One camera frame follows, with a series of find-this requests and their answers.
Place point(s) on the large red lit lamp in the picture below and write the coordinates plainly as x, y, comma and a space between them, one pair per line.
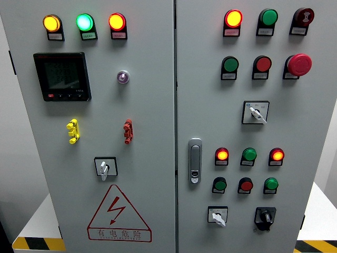
117, 21
233, 18

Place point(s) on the black and yellow striped tape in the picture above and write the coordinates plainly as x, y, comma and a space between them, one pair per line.
37, 243
316, 247

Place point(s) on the white platform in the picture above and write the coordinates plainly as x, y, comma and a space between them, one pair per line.
39, 224
321, 216

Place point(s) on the silver door lock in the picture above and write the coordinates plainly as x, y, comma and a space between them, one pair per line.
195, 158

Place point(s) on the red warning triangle sticker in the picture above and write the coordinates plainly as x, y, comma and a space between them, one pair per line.
116, 208

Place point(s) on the small red lit lamp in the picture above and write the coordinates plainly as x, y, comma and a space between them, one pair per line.
222, 154
277, 154

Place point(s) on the large green push button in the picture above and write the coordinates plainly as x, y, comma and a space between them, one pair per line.
231, 64

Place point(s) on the black digital display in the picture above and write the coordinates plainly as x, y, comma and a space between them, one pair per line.
62, 76

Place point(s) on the large red stop button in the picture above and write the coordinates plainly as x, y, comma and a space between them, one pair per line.
299, 64

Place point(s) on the pale grey cabinet door with display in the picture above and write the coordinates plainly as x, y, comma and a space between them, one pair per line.
147, 110

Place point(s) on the small label plate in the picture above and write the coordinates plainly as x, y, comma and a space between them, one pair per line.
228, 76
298, 30
269, 192
243, 192
260, 75
218, 191
275, 163
231, 32
119, 35
265, 31
289, 76
55, 36
221, 162
88, 35
247, 163

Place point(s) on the large green lit lamp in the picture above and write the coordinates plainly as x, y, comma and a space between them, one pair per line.
84, 22

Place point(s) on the dark red buzzer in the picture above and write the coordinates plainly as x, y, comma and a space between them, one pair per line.
305, 16

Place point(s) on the black door hinge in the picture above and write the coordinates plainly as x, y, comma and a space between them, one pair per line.
302, 222
12, 63

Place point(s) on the small green lamp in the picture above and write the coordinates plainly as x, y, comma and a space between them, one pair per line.
249, 154

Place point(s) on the large yellow lit lamp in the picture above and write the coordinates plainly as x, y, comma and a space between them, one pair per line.
51, 23

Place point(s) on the small green push button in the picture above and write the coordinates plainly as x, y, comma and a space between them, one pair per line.
220, 184
271, 184

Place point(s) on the large green unlit lamp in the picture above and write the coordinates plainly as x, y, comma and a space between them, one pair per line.
269, 17

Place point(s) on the small red push button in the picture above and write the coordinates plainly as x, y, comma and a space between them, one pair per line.
246, 185

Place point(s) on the large red push button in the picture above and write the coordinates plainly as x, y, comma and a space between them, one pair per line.
263, 64

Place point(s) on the pale grey cabinet door with lock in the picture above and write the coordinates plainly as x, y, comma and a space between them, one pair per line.
289, 131

